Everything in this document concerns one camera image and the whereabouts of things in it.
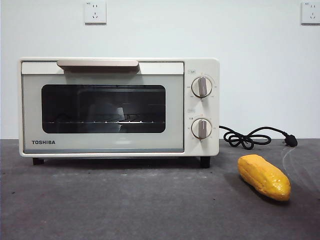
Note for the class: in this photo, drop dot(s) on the yellow corn cob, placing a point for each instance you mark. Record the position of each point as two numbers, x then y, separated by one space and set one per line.
262 178

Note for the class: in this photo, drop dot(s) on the cream oven knob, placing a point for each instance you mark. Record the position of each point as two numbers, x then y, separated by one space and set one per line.
201 128
202 87

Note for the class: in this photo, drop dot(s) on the cream Toshiba toaster oven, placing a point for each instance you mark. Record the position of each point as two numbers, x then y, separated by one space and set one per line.
202 67

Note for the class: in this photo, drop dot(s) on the white wall socket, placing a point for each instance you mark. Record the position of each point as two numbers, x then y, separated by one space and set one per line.
95 12
311 13

